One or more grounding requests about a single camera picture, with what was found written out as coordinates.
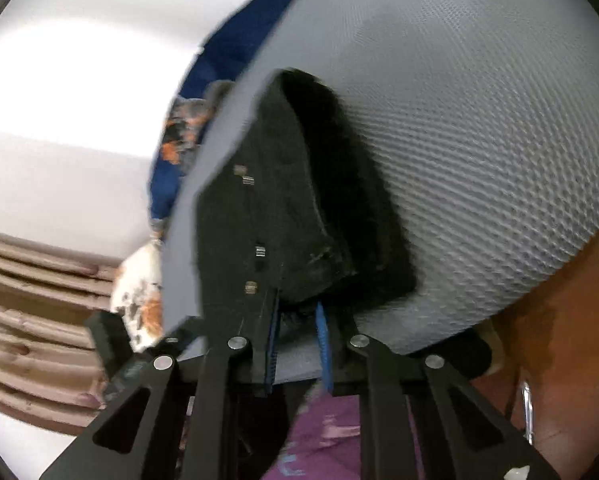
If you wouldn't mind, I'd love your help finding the chrome metal bar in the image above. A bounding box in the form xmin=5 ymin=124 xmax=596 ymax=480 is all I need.
xmin=519 ymin=380 xmax=536 ymax=446

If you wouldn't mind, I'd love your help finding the grey mesh pants black lining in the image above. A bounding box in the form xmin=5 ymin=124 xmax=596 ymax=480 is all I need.
xmin=162 ymin=0 xmax=599 ymax=396

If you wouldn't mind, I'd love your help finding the blue printed blanket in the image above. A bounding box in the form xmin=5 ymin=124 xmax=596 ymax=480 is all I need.
xmin=110 ymin=0 xmax=330 ymax=353

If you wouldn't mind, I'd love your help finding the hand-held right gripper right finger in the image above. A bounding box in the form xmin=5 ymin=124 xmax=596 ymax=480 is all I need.
xmin=314 ymin=301 xmax=563 ymax=480

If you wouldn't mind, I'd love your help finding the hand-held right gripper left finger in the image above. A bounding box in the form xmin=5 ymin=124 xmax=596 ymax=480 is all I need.
xmin=38 ymin=285 xmax=282 ymax=480

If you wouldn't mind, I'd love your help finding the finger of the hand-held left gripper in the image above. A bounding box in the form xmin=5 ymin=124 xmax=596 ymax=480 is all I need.
xmin=196 ymin=157 xmax=283 ymax=361

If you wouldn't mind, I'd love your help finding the brown pleated curtain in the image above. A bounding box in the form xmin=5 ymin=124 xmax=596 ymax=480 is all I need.
xmin=0 ymin=227 xmax=130 ymax=436

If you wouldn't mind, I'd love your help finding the dark cloth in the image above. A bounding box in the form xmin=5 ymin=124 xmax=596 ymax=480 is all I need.
xmin=419 ymin=332 xmax=494 ymax=381

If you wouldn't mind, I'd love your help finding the purple printed cloth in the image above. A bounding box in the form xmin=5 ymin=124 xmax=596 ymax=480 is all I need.
xmin=260 ymin=385 xmax=425 ymax=480

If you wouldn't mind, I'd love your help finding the white rounded object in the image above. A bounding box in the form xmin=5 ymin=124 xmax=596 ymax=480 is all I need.
xmin=477 ymin=320 xmax=505 ymax=361

